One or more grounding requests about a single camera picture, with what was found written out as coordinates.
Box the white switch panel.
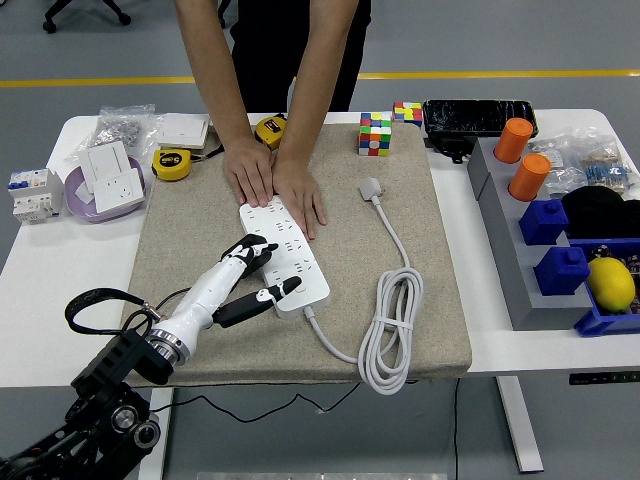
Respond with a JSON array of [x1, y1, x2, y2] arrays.
[[77, 141, 135, 197]]

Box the large colourful puzzle cube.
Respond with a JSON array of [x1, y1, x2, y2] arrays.
[[357, 112, 394, 158]]

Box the yellow lemon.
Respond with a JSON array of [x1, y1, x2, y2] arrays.
[[585, 256, 637, 315]]

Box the white power strip cable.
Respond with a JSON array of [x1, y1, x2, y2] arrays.
[[302, 177, 425, 397]]

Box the black hanging cable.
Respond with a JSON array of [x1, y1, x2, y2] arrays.
[[452, 378, 461, 480]]

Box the person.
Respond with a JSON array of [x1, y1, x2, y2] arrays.
[[222, 0, 374, 114]]

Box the person's left hand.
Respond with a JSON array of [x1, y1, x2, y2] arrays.
[[272, 158, 329, 241]]

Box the black office chair base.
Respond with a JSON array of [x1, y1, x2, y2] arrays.
[[215, 0, 236, 30], [42, 0, 133, 35]]

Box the black cloth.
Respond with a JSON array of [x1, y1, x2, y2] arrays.
[[560, 186, 640, 241]]

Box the thin black adapter cord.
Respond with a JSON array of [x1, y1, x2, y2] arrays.
[[149, 287, 362, 425]]

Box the blue block with knob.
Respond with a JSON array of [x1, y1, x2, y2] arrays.
[[518, 199, 570, 247], [533, 245, 591, 298]]

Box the small black device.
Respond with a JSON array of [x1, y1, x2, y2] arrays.
[[426, 131, 477, 166]]

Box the white blue circuit breaker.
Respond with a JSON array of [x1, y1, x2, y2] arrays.
[[7, 168, 65, 226]]

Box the white power strip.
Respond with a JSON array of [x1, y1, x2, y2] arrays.
[[238, 199, 331, 321]]

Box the clear bag small parts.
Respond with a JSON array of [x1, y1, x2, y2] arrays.
[[528, 128, 587, 200]]

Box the blue plastic bin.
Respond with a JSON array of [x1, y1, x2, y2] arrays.
[[568, 236, 640, 338]]

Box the white table leg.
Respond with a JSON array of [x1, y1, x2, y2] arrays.
[[137, 387, 175, 480], [494, 375, 545, 474]]

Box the black wrapped tray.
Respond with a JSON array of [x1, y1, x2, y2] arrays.
[[422, 98, 540, 140]]

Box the white socket panel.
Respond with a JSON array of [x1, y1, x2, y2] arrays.
[[93, 170, 146, 215]]

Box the person's right hand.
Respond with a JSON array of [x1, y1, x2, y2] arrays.
[[222, 137, 279, 209]]

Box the grey-brown fabric mat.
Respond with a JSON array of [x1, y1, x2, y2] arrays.
[[119, 123, 474, 387]]

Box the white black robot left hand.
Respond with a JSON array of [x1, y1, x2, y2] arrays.
[[169, 232, 304, 351]]

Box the yellow tape measure black strap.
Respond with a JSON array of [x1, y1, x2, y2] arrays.
[[151, 143, 225, 183]]

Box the clear bag blue resistors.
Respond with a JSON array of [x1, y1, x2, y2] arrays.
[[575, 145, 640, 197]]

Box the purple plate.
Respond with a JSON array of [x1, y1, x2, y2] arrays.
[[63, 156, 148, 226]]

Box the grey block holder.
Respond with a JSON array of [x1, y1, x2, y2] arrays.
[[466, 136, 595, 333]]

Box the clear bag metal screws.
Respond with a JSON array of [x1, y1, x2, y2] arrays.
[[63, 104, 165, 165]]

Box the orange cylinder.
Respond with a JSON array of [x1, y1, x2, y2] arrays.
[[493, 117, 534, 165], [508, 153, 552, 202]]

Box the small colourful puzzle cube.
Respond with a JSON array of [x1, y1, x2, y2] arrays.
[[392, 101, 425, 130]]

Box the black desk control panel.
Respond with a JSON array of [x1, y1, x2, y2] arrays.
[[568, 371, 640, 387]]

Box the white wall switch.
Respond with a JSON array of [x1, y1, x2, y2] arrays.
[[156, 113, 211, 153]]

